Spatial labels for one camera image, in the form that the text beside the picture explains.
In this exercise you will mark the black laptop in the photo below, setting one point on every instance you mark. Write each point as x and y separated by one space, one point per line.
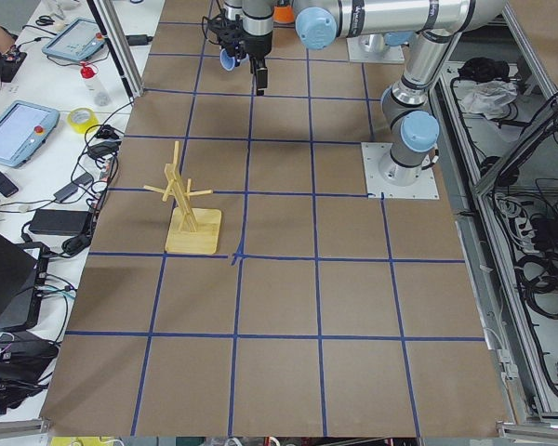
23 268

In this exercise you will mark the teach pendant tablet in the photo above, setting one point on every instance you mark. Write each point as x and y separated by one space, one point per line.
78 41
24 127

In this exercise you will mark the far teach pendant tablet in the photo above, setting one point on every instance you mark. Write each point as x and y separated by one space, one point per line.
78 41

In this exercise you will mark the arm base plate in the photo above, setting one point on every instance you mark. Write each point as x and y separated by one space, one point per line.
372 48
385 179

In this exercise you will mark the crumpled white cloth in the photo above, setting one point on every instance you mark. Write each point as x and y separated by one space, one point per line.
491 99

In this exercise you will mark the red cap squeeze bottle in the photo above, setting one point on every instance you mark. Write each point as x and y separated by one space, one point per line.
94 85

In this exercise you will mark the light blue plastic cup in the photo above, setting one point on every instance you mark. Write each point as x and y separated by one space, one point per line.
230 63

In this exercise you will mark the aluminium frame post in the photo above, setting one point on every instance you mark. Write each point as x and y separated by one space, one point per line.
104 14

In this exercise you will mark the wooden mug tree stand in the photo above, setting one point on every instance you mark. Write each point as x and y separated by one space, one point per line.
192 230

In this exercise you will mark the black smartphone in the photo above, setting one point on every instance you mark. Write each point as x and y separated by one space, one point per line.
7 186

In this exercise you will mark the yellow tape roll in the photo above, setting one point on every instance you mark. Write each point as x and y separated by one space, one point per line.
82 120

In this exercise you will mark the near teach pendant tablet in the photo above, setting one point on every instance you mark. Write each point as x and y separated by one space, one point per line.
24 127

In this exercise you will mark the orange cylindrical container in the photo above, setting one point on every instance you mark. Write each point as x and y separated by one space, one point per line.
283 14

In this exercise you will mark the black power brick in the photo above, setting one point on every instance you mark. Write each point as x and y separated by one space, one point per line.
58 222

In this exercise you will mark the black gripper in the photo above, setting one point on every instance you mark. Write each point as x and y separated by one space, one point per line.
259 45

